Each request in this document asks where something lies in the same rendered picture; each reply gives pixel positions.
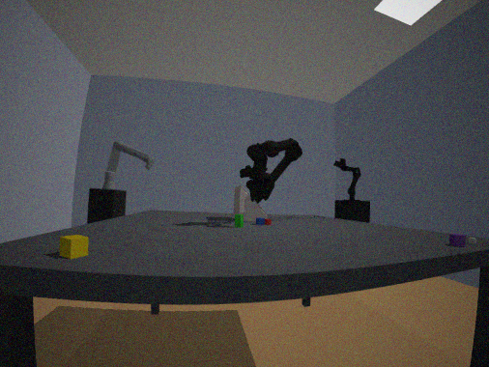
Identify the yellow cube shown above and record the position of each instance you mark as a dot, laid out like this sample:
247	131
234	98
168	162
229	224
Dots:
73	246

